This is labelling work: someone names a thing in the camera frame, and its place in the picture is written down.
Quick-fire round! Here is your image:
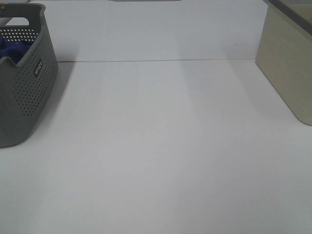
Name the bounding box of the blue microfibre towel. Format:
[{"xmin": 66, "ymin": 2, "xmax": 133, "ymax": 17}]
[{"xmin": 0, "ymin": 37, "xmax": 32, "ymax": 64}]

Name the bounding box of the beige storage box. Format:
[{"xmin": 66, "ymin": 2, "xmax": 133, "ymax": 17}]
[{"xmin": 255, "ymin": 0, "xmax": 312, "ymax": 125}]

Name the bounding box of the grey perforated laundry basket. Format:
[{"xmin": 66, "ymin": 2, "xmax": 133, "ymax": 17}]
[{"xmin": 0, "ymin": 3, "xmax": 58, "ymax": 147}]

